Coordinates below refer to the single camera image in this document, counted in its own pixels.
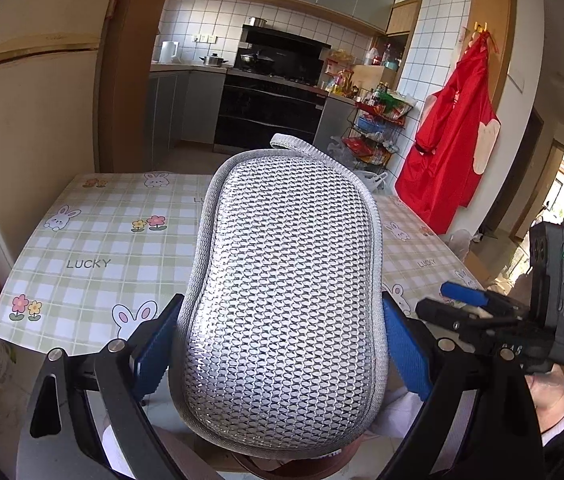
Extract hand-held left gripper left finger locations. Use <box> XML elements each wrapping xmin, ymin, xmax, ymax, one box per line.
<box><xmin>14</xmin><ymin>292</ymin><xmax>185</xmax><ymax>480</ymax></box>

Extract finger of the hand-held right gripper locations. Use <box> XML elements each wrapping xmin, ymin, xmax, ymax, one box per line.
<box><xmin>440</xmin><ymin>281</ymin><xmax>517</xmax><ymax>312</ymax></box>
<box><xmin>415</xmin><ymin>298</ymin><xmax>500</xmax><ymax>334</ymax></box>

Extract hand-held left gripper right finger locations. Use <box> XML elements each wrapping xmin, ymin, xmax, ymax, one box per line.
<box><xmin>377</xmin><ymin>291</ymin><xmax>547</xmax><ymax>480</ymax></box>

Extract grey mesh sponge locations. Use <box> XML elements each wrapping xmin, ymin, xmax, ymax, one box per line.
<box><xmin>168</xmin><ymin>133</ymin><xmax>391</xmax><ymax>460</ymax></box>

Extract pink plastic bin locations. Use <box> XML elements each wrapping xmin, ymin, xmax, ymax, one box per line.
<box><xmin>217</xmin><ymin>450</ymin><xmax>377</xmax><ymax>480</ymax></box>

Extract person's right hand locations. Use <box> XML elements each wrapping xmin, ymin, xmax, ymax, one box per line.
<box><xmin>526</xmin><ymin>362</ymin><xmax>564</xmax><ymax>433</ymax></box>

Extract cardboard box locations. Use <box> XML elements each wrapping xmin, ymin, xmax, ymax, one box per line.
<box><xmin>464</xmin><ymin>250</ymin><xmax>500</xmax><ymax>283</ymax></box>

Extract translucent plastic bag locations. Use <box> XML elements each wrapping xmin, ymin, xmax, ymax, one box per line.
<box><xmin>449</xmin><ymin>229</ymin><xmax>472</xmax><ymax>256</ymax></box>

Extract white green-print shopping bag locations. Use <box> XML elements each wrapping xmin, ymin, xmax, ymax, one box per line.
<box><xmin>357</xmin><ymin>170</ymin><xmax>390</xmax><ymax>193</ymax></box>

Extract red apron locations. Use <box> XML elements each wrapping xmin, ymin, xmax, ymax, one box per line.
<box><xmin>394</xmin><ymin>32</ymin><xmax>501</xmax><ymax>236</ymax></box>

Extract grey narrow lower cabinet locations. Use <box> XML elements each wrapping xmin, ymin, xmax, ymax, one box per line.
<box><xmin>313</xmin><ymin>95</ymin><xmax>357</xmax><ymax>148</ymax></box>

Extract grey lower cabinets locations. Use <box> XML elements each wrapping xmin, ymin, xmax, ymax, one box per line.
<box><xmin>148</xmin><ymin>62</ymin><xmax>227</xmax><ymax>161</ymax></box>

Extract cream refrigerator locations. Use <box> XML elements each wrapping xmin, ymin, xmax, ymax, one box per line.
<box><xmin>0</xmin><ymin>0</ymin><xmax>113</xmax><ymax>261</ymax></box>

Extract black stove oven unit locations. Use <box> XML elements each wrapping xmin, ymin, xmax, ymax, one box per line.
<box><xmin>213</xmin><ymin>67</ymin><xmax>327</xmax><ymax>156</ymax></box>

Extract black range hood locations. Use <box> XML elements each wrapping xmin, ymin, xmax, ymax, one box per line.
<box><xmin>236</xmin><ymin>24</ymin><xmax>333</xmax><ymax>83</ymax></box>

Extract black wok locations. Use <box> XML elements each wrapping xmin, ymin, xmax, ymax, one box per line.
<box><xmin>239</xmin><ymin>51</ymin><xmax>275</xmax><ymax>68</ymax></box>

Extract black wire rack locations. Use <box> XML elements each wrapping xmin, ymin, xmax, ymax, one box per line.
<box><xmin>339</xmin><ymin>85</ymin><xmax>417</xmax><ymax>173</ymax></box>

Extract wooden wall shelf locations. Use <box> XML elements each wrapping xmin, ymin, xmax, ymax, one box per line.
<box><xmin>364</xmin><ymin>0</ymin><xmax>423</xmax><ymax>91</ymax></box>

